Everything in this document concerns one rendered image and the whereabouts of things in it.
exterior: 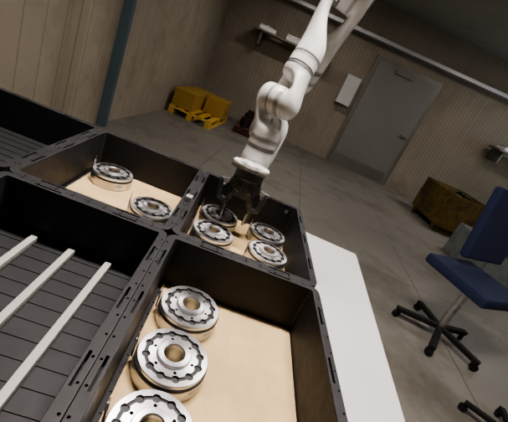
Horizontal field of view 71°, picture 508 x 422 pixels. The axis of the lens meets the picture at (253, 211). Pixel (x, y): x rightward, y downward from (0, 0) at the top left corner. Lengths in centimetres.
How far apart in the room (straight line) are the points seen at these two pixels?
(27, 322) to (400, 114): 746
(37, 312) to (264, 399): 36
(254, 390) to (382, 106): 723
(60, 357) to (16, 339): 6
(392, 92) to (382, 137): 86
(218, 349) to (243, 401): 9
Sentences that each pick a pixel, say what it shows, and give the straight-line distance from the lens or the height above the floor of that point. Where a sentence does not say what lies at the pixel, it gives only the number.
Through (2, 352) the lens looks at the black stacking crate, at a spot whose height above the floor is 83.
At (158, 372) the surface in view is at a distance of 53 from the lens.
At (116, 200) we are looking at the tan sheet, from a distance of 93.
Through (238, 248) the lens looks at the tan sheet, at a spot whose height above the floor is 83.
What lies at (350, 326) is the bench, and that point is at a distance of 113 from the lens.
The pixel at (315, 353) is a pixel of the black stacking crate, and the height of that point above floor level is 91.
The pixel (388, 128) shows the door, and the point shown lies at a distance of 771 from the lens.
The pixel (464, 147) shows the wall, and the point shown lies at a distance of 827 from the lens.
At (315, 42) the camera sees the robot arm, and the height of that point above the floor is 134.
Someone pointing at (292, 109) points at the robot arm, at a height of 119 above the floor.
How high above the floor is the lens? 126
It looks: 22 degrees down
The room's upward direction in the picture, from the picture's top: 24 degrees clockwise
